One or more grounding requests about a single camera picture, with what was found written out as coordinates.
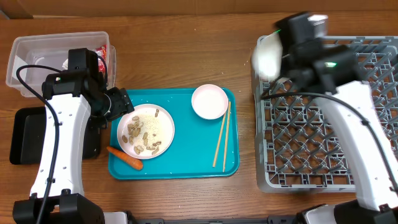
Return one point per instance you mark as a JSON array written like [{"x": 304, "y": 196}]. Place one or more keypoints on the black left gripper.
[{"x": 122, "y": 102}]

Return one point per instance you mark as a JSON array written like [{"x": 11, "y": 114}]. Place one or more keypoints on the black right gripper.
[{"x": 285, "y": 64}]

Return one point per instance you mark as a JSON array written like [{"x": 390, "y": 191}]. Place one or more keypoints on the white bowl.
[{"x": 267, "y": 57}]

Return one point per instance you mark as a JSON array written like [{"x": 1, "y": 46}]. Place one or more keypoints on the white paper tissue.
[{"x": 65, "y": 65}]

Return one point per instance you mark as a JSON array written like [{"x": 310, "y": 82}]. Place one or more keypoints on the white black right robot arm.
[{"x": 331, "y": 77}]

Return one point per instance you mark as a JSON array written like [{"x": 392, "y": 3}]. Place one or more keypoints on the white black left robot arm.
[{"x": 71, "y": 97}]

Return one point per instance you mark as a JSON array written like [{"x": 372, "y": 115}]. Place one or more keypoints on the grey dishwasher rack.
[{"x": 296, "y": 149}]

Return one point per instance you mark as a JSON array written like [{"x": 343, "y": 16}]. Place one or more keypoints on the clear plastic waste bin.
[{"x": 52, "y": 50}]

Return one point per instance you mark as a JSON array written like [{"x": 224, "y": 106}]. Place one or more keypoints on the pink plate with rice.
[{"x": 145, "y": 133}]

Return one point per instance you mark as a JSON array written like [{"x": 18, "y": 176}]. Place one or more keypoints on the red snack wrapper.
[{"x": 102, "y": 52}]

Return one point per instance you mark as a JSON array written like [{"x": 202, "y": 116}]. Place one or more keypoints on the orange carrot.
[{"x": 131, "y": 161}]

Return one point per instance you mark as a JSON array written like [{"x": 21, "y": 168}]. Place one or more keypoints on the left wooden chopstick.
[{"x": 219, "y": 141}]

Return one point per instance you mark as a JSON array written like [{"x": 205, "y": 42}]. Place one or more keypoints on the wooden chopstick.
[
  {"x": 219, "y": 141},
  {"x": 226, "y": 136}
]

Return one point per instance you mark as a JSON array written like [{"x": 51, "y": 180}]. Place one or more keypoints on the black plastic tray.
[{"x": 28, "y": 137}]

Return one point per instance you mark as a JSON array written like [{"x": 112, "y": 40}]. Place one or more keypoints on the right wooden chopstick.
[{"x": 226, "y": 136}]

